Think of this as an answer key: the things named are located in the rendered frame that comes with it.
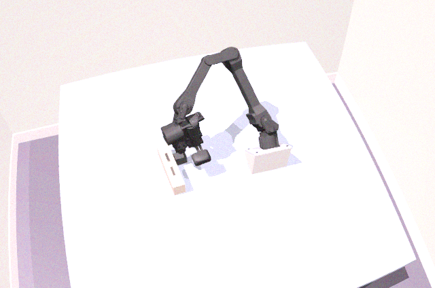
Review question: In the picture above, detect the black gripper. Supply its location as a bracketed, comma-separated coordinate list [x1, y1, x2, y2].
[184, 130, 211, 166]

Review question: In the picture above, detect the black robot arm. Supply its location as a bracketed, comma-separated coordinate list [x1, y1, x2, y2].
[161, 46, 281, 154]

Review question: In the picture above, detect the black two-prong charger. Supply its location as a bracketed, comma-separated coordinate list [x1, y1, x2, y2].
[173, 152, 188, 166]

